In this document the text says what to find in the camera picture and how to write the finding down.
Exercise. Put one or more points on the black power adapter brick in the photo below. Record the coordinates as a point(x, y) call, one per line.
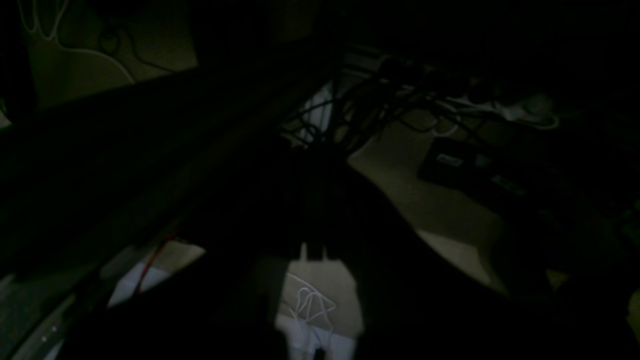
point(449, 163)

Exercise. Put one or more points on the white power strip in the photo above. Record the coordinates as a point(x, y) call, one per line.
point(460, 93)

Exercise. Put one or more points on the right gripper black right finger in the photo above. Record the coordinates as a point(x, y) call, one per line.
point(418, 306)

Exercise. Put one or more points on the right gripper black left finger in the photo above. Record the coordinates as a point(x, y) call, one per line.
point(222, 306)

